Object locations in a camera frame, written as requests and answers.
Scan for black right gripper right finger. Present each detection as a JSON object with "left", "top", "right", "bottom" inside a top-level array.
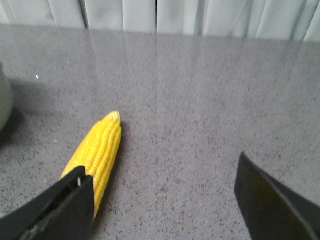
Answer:
[{"left": 234, "top": 152, "right": 320, "bottom": 240}]

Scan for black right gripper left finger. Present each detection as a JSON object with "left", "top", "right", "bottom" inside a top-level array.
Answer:
[{"left": 0, "top": 166, "right": 95, "bottom": 240}]

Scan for yellow plastic corn cob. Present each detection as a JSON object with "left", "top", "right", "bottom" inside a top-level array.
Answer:
[{"left": 60, "top": 111, "right": 122, "bottom": 215}]

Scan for pale green electric cooking pot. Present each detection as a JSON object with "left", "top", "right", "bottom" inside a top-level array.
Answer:
[{"left": 0, "top": 60, "right": 14, "bottom": 131}]

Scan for white pleated curtain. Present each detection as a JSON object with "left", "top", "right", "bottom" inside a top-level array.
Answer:
[{"left": 0, "top": 0, "right": 320, "bottom": 42}]

